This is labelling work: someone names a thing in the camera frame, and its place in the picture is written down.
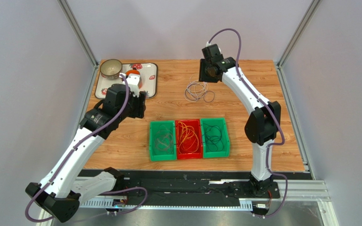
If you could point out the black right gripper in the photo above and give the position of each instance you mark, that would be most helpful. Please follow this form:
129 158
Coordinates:
204 72

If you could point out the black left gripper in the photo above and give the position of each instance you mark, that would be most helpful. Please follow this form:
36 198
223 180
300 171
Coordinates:
140 105

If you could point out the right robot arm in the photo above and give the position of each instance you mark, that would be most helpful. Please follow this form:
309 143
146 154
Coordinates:
262 125

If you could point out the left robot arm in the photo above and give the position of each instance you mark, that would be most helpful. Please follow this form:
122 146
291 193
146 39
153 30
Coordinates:
58 193

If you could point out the orange glass cup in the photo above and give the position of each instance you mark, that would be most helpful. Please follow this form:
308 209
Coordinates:
132 72

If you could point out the white strawberry tray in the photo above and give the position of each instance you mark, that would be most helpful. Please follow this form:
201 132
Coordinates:
148 72

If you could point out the left green plastic bin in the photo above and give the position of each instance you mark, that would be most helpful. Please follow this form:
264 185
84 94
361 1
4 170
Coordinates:
162 141

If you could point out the green plastic bin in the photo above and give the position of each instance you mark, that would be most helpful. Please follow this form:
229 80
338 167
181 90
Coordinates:
162 141
215 137

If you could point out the ceramic bowl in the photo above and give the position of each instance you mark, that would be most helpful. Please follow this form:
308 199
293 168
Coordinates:
111 69

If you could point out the red plastic bin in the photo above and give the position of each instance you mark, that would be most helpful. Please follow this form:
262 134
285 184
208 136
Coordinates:
189 144

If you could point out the right green plastic bin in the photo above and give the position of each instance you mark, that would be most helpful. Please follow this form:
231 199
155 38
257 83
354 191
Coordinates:
215 137

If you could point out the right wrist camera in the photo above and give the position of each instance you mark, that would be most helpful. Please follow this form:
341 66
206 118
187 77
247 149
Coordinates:
212 53

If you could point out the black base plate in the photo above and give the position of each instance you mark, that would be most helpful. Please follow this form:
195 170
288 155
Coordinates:
223 184

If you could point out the aluminium frame rail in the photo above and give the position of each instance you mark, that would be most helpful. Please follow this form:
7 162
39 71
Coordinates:
294 187

